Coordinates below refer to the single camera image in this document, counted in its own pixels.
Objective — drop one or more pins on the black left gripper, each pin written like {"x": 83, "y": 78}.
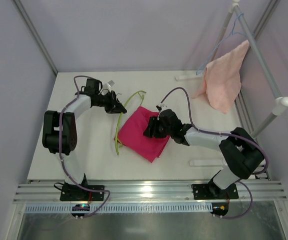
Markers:
{"x": 112, "y": 103}

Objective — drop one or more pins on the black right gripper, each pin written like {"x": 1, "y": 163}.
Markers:
{"x": 157, "y": 127}

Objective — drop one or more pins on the pink trousers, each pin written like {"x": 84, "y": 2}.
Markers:
{"x": 132, "y": 135}

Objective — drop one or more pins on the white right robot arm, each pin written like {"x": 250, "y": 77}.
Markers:
{"x": 241, "y": 154}

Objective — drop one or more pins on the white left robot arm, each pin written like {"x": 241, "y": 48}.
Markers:
{"x": 59, "y": 134}

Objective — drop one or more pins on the light pink towel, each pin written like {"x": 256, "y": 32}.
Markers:
{"x": 221, "y": 79}

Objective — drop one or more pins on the right electronics board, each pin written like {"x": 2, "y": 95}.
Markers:
{"x": 219, "y": 209}

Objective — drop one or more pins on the electronics board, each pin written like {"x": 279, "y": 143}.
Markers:
{"x": 219, "y": 209}
{"x": 80, "y": 210}

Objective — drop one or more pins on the left electronics board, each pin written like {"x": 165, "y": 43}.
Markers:
{"x": 80, "y": 210}

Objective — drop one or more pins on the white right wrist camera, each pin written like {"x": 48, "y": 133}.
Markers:
{"x": 161, "y": 107}

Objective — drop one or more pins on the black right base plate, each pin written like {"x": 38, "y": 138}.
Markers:
{"x": 205, "y": 191}

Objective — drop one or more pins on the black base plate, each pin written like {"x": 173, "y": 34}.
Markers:
{"x": 71, "y": 192}
{"x": 205, "y": 191}

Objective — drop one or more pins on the slotted cable duct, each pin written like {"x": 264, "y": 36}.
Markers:
{"x": 120, "y": 208}

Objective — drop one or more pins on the aluminium front rail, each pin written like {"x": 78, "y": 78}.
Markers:
{"x": 140, "y": 191}

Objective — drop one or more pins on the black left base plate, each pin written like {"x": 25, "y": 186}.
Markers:
{"x": 71, "y": 192}

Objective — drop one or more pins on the white clothes rack frame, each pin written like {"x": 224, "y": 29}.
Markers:
{"x": 269, "y": 21}

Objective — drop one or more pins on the blue wire hanger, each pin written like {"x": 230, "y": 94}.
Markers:
{"x": 221, "y": 39}

